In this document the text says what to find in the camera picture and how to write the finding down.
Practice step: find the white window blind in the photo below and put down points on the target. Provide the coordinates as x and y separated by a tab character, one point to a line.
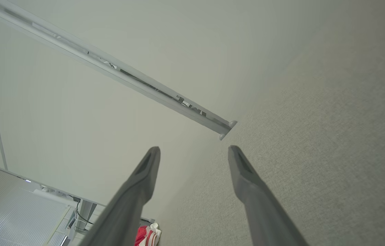
8	212

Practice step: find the red white lettered jersey shirt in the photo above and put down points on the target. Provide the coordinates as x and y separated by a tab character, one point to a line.
144	235

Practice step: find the white metal desk frame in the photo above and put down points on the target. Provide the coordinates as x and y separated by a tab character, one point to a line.
86	212

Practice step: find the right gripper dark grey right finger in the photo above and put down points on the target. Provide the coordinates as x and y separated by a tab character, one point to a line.
260	212

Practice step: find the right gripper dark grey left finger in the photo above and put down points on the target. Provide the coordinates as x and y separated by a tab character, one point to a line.
127	205

